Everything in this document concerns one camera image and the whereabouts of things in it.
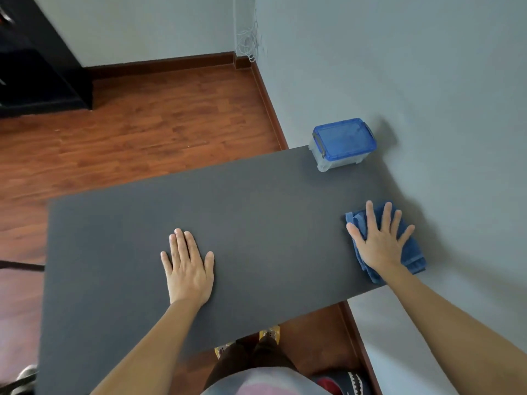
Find person's right hand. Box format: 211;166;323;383
346;200;416;279

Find person's left hand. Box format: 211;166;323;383
160;228;215;307

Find blue cleaning cloth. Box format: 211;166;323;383
345;203;427;284

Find person's right forearm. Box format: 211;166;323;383
380;262;527;395

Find person's left forearm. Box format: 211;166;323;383
90;299;208;395

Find clear box with blue lid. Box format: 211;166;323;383
308;118;378;173

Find dark brown trousers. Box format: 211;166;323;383
203;336;298;391

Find grey and pink shirt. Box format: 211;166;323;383
200;367;332;395

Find black table leg bar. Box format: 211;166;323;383
0;260;45;272

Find black bag with teeth print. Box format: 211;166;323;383
310;368;374;395

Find black chair base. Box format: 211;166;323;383
7;364;39;395

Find black cabinet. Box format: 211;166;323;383
0;0;94;119

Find white cable bundle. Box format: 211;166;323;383
236;19;263;63

